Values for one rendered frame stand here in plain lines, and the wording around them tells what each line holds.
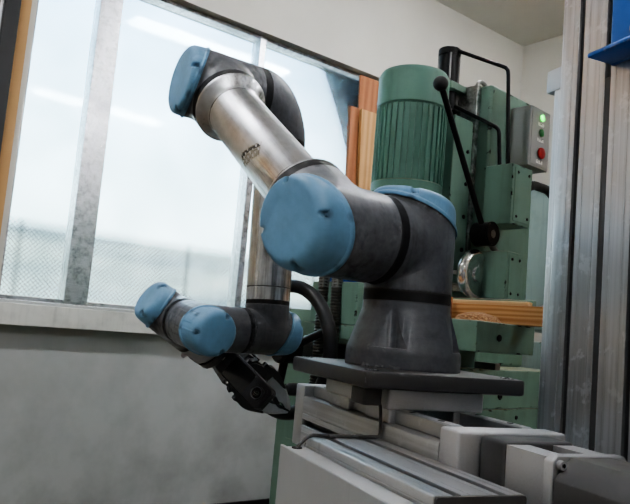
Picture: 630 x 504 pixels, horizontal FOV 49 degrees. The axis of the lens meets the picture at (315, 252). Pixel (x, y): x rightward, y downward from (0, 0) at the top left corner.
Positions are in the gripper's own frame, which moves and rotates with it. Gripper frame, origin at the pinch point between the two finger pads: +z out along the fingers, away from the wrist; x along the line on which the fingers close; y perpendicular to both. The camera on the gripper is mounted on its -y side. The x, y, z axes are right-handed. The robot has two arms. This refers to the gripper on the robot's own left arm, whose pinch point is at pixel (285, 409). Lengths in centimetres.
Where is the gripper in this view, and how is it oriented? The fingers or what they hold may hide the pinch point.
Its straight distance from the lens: 134.0
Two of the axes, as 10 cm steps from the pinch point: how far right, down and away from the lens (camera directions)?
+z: 6.0, 6.1, 5.2
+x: -6.8, 7.3, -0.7
